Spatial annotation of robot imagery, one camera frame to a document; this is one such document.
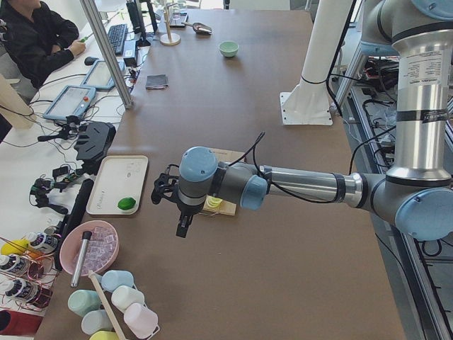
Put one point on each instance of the aluminium frame post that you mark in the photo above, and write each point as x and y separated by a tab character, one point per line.
94	19

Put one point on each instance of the metal tube with black cap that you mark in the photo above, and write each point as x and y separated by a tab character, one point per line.
86	237

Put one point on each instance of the yellow pastel cup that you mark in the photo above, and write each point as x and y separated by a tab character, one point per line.
104	335

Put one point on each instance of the white camera post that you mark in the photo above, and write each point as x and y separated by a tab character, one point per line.
308	102

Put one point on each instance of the light green bowl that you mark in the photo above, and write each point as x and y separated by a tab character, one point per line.
228	48

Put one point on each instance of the light blue pastel cup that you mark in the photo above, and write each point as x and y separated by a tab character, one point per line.
95	321

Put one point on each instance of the pink bowl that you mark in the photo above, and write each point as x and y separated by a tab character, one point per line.
103	247

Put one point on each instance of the seated person in black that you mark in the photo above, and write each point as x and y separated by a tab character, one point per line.
42	41

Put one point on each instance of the black keyboard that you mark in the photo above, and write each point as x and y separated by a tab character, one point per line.
116	35

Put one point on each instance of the green lime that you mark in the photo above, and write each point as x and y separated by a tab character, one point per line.
126	203

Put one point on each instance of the cream rabbit tray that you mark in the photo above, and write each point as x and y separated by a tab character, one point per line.
118	177

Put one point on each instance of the wooden mug tree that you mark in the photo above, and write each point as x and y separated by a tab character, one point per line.
169	38

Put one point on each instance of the pink pastel cup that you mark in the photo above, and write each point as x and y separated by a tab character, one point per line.
142	321

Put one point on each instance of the bamboo cutting board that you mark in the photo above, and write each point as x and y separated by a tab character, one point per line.
226	208

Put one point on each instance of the far teach pendant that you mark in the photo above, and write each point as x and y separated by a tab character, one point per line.
99	77

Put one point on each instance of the near teach pendant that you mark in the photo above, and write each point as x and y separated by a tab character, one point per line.
73	100

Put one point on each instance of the grey folded cloth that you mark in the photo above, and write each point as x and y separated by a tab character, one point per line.
158	81

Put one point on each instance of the metal scoop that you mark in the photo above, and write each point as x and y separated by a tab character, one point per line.
199	28

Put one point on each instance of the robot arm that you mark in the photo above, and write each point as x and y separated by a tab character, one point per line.
414	193

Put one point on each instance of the green pastel cup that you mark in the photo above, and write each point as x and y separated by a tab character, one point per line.
81	302

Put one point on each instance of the lemon slice stack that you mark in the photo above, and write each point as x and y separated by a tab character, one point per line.
213	202

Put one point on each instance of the teach pendant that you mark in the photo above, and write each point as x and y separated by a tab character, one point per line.
73	100
99	77

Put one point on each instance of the yellow lemon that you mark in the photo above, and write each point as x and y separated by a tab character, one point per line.
19	247

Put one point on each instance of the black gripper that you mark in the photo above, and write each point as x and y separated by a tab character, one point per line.
186	210

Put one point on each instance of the white pastel cup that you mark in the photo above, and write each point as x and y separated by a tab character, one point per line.
124	296

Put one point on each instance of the black cylinder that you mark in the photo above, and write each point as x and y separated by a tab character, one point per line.
72	220

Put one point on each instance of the black headset stand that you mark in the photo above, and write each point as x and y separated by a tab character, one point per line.
92	145

